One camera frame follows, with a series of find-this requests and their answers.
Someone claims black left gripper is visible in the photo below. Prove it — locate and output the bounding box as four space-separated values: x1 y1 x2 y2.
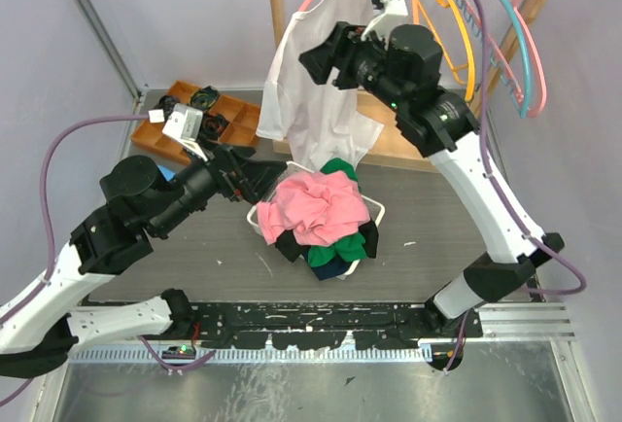
153 134 290 238

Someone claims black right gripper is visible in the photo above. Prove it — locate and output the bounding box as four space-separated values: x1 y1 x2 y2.
298 19 408 113

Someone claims white t shirt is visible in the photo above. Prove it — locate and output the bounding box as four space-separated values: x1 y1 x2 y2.
256 0 383 170

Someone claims pink t shirt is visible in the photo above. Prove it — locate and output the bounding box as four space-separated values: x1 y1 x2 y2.
256 171 370 247

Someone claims black t shirt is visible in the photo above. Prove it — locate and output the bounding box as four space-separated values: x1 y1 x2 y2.
275 221 379 262

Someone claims green t shirt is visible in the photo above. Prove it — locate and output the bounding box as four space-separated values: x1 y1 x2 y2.
307 158 367 269

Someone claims navy blue t shirt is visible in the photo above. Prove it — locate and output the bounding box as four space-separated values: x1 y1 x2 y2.
311 257 352 281

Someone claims yellow plastic hanger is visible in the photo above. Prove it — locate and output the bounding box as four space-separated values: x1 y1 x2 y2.
431 0 476 102

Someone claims light blue metal-hook hanger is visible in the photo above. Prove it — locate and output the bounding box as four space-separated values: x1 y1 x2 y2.
487 0 547 119

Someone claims pink plastic hanger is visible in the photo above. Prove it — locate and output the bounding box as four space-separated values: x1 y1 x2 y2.
488 0 547 119

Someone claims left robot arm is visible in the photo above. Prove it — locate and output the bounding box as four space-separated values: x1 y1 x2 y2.
1 144 287 379

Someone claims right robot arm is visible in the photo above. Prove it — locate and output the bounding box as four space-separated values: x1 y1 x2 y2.
298 21 564 338

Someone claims orange wooden compartment tray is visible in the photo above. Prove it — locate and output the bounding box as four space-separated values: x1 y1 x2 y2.
131 81 259 166

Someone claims dark rolled sock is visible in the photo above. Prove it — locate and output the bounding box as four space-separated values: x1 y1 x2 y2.
189 86 221 112
155 94 181 112
198 114 229 141

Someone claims blue folded cloth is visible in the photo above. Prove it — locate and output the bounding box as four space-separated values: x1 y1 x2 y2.
157 165 175 182

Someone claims wooden clothes rack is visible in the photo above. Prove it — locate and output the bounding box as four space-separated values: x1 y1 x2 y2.
270 0 546 172

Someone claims white plastic basket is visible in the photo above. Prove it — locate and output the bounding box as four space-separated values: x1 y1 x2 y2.
246 160 386 280

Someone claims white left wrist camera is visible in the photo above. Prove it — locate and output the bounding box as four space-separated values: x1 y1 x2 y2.
148 103 207 161

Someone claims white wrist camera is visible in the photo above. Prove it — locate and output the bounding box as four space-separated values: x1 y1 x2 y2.
148 103 207 161
362 0 408 40

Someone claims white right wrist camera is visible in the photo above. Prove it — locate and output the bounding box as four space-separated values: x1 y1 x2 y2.
362 0 408 40

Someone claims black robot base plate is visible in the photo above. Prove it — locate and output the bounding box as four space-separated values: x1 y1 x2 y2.
179 302 461 351

